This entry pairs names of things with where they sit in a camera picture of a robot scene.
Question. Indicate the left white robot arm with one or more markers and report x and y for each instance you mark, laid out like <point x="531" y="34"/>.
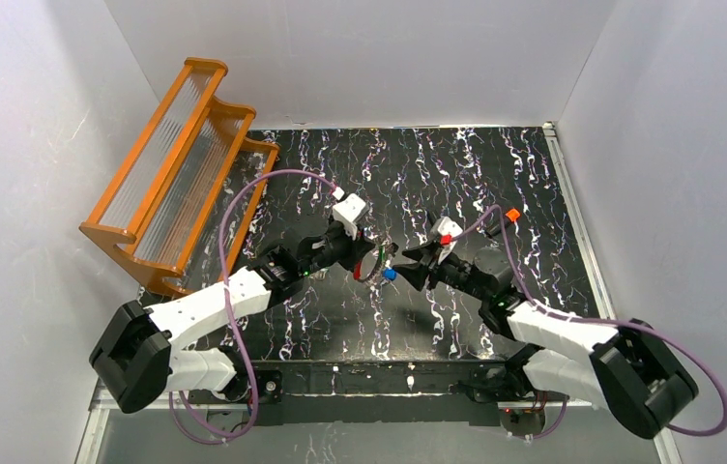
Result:
<point x="144" y="351"/>

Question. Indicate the black marker orange cap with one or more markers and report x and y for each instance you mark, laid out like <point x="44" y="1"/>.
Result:
<point x="501" y="225"/>

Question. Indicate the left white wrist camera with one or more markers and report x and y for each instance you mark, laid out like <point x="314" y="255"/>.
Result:
<point x="348" y="209"/>

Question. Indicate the orange ribbed plastic rack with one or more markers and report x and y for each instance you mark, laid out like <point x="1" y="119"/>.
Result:
<point x="152" y="214"/>

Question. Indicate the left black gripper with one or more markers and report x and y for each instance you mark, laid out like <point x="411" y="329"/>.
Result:
<point x="351" y="249"/>

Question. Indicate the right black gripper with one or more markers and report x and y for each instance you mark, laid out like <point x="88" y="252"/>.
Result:
<point x="436" y="259"/>

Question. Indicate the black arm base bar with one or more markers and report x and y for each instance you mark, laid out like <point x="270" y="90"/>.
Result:
<point x="372" y="392"/>

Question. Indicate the metal keyring red grip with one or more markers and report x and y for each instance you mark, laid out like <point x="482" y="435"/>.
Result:
<point x="374" y="263"/>

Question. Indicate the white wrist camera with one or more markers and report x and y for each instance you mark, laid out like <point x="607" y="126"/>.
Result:
<point x="348" y="209"/>
<point x="445" y="230"/>

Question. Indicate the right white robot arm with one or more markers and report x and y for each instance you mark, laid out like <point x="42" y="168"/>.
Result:
<point x="624" y="370"/>

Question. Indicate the blue key tag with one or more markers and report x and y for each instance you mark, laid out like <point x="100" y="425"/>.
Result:
<point x="390" y="274"/>

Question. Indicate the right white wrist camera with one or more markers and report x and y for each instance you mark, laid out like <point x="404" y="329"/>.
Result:
<point x="445" y="230"/>

